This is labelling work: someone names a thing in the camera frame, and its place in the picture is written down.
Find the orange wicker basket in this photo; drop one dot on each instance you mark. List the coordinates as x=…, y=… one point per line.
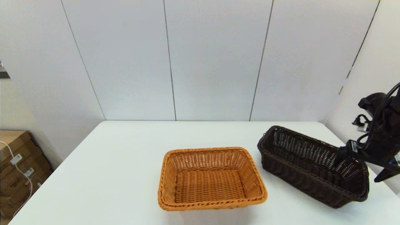
x=209, y=184

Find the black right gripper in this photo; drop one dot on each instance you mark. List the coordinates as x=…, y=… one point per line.
x=384, y=150

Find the dark brown wicker basket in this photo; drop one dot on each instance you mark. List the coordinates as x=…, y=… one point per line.
x=306, y=168

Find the brown cardboard box stack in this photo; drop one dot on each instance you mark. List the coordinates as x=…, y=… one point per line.
x=12, y=187

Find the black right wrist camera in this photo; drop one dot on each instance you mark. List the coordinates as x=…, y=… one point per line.
x=370, y=101

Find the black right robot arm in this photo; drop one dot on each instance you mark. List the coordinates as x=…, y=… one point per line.
x=395, y=109

